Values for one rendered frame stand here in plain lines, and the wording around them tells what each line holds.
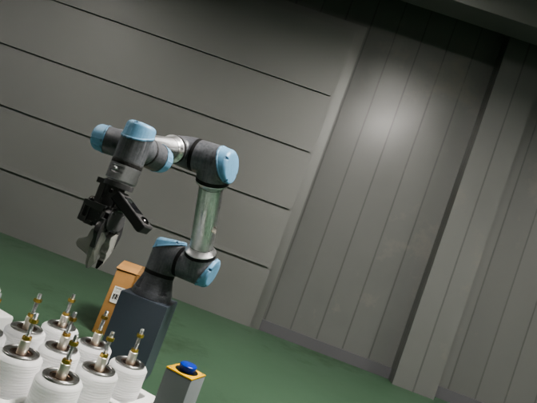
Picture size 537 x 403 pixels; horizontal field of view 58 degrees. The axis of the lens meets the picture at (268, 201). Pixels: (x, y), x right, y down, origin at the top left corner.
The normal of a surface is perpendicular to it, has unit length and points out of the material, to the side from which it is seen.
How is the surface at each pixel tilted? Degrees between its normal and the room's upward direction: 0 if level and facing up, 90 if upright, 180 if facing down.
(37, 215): 90
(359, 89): 90
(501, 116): 90
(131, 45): 90
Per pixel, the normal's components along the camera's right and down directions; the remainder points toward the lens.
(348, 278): -0.04, -0.08
